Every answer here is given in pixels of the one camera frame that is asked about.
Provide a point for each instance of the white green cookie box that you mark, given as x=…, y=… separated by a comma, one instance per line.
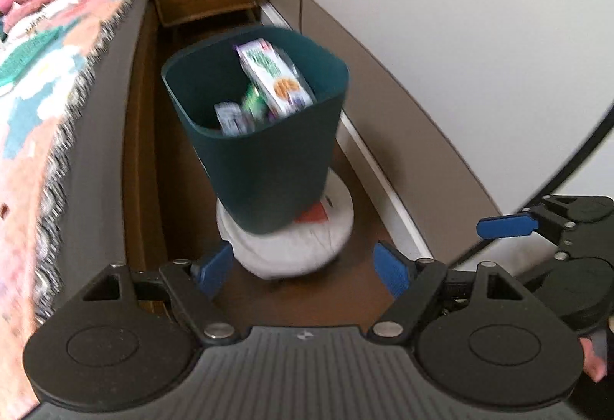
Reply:
x=276, y=79

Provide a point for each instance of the green packet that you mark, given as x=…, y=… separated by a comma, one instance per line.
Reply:
x=254, y=106

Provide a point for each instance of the teal trash bin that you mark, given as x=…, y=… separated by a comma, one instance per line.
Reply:
x=268, y=180

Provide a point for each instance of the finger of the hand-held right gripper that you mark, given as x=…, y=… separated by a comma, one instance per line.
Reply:
x=508, y=226

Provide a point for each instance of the bed with floral blanket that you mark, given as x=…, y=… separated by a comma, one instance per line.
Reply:
x=29, y=161

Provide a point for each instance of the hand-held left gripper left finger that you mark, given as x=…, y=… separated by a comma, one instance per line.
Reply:
x=216, y=269

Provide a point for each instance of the teal grid board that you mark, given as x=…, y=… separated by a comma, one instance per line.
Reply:
x=24, y=51

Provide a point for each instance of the white wardrobe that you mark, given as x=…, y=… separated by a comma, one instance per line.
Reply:
x=431, y=17

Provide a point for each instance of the person's right hand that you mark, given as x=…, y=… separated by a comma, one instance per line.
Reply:
x=594, y=360

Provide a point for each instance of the small wrappers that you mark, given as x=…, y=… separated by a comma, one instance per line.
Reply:
x=232, y=118

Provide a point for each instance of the wooden bed frame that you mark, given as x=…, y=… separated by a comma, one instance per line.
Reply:
x=144, y=161

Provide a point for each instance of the white printed garment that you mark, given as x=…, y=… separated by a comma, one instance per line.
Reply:
x=29, y=24

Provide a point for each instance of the grey mattress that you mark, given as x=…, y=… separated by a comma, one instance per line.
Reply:
x=96, y=161

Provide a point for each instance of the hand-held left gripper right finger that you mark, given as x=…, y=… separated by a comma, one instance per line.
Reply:
x=393, y=269

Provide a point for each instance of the red paper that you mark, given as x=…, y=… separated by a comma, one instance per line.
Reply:
x=314, y=214

